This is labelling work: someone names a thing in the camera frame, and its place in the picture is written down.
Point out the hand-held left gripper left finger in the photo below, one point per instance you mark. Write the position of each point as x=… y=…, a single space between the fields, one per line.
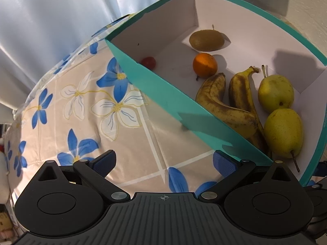
x=103 y=162

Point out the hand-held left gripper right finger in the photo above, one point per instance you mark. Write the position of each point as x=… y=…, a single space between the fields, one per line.
x=226 y=166

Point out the yellow-green pear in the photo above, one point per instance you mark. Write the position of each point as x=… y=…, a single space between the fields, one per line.
x=276 y=94
x=283 y=132

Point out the spotted yellow banana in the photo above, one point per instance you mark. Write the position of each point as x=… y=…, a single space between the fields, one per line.
x=217 y=99
x=240 y=89

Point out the teal cardboard box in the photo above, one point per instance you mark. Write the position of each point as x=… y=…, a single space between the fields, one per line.
x=166 y=94

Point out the orange tangerine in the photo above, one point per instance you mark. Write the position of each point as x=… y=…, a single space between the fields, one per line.
x=205 y=65

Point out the red cherry tomato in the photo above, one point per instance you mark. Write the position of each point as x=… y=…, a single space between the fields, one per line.
x=148 y=62

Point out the large brown kiwi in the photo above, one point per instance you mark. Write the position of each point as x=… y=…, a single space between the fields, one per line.
x=207 y=40

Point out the blue floral tablecloth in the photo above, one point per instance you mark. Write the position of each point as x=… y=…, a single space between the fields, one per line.
x=76 y=122

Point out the white curtain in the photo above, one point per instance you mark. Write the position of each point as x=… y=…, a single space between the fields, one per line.
x=51 y=30

